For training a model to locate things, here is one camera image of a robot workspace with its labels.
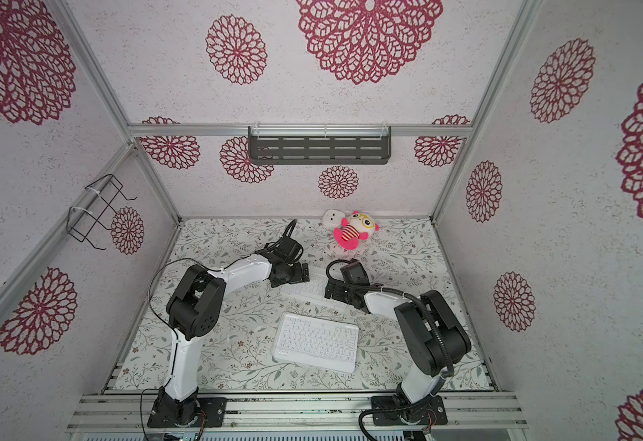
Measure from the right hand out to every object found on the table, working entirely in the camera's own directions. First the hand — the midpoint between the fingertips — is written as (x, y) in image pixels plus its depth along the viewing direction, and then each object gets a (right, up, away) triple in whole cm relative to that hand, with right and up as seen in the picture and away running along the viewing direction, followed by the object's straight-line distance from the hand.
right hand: (332, 287), depth 96 cm
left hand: (-11, +2, +4) cm, 12 cm away
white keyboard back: (-7, -1, +2) cm, 7 cm away
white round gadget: (+1, +26, +21) cm, 33 cm away
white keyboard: (-5, -15, -12) cm, 20 cm away
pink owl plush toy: (+10, +22, +14) cm, 28 cm away
